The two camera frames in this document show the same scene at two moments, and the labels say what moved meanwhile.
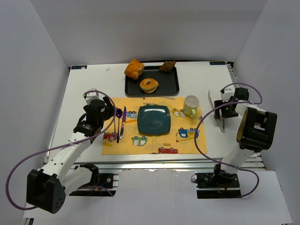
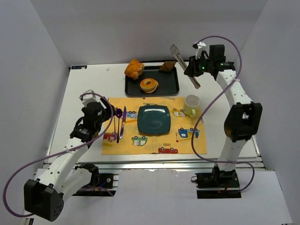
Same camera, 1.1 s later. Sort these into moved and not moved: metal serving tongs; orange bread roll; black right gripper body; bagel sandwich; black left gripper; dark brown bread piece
Moved: metal serving tongs; black right gripper body
Not moved: black left gripper; orange bread roll; dark brown bread piece; bagel sandwich
